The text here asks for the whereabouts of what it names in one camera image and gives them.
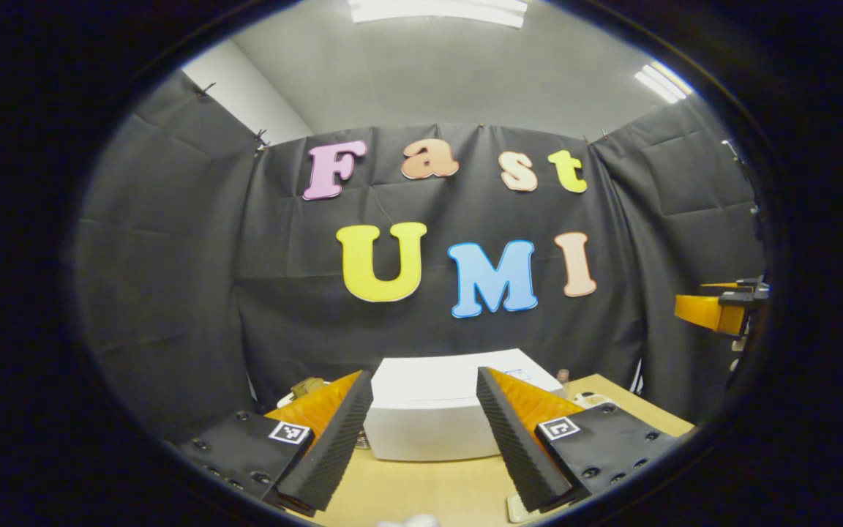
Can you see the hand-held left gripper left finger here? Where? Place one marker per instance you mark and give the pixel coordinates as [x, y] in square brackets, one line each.
[334, 454]

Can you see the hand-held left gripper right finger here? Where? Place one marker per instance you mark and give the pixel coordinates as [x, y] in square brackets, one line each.
[516, 446]

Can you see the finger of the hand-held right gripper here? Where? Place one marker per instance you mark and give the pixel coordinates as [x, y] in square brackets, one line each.
[718, 284]
[699, 311]

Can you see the white microwave oven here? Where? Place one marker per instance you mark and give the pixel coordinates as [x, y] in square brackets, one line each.
[429, 410]

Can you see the clear bottle with red label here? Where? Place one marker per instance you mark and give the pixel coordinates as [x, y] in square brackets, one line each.
[563, 384]

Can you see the white divided condiment dish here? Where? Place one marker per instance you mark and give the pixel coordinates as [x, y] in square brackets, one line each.
[593, 399]

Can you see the ceiling light panel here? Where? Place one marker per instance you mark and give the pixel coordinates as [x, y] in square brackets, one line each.
[663, 82]

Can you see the black backdrop cloth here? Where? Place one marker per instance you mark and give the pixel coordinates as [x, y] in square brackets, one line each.
[173, 293]

